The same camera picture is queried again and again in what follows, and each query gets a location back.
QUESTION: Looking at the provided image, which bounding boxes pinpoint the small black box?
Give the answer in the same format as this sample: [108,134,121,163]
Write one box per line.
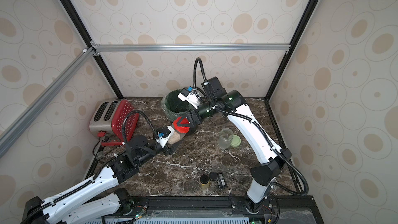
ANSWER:
[217,173,227,189]

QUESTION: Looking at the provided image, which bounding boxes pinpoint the black trash bin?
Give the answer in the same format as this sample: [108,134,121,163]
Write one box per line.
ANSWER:
[171,112,198,136]

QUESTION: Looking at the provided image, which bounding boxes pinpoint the aluminium frame rail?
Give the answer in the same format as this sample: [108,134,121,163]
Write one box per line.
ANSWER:
[93,43,290,52]
[1,47,94,157]

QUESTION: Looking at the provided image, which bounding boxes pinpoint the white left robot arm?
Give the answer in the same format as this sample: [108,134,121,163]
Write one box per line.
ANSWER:
[22,110,189,224]

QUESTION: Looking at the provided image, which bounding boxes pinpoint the aluminium frame rail back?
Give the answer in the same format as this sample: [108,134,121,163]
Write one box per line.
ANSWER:
[93,43,290,52]

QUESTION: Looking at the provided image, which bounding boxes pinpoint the aluminium frame rail left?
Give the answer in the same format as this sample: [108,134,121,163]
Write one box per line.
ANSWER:
[1,47,94,157]

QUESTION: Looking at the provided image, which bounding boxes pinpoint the light green jar lid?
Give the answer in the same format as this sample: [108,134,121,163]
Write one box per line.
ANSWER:
[230,135,241,147]

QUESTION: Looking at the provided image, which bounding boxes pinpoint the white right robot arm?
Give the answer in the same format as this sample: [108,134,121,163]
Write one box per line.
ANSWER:
[177,58,309,204]

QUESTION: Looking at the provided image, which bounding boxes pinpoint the clear oatmeal jar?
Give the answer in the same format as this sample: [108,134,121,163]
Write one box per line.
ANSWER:
[218,128,234,149]

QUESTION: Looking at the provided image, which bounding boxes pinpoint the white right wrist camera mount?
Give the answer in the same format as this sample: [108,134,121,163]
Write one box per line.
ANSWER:
[177,87,201,109]

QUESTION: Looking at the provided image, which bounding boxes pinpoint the yellow spice jar black lid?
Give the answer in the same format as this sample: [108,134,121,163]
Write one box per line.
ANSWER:
[200,174,210,190]

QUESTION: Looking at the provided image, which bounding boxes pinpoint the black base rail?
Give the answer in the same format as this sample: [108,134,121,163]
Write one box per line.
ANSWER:
[114,196,322,221]

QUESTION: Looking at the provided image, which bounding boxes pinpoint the red polka dot toaster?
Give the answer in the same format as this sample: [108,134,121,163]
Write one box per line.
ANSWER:
[89,99,134,147]

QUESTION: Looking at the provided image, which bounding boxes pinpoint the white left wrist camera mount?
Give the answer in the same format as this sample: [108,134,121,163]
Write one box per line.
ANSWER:
[155,125,175,148]

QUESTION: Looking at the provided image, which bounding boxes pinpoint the dark spice jar black lid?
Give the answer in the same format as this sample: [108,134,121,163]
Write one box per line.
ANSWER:
[208,172,218,187]

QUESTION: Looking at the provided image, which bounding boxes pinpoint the red lid oatmeal jar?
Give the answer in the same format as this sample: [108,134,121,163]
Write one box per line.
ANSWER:
[168,120,190,144]

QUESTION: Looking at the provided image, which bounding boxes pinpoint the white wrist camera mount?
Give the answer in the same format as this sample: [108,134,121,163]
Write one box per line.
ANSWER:
[177,87,201,109]
[155,125,175,148]

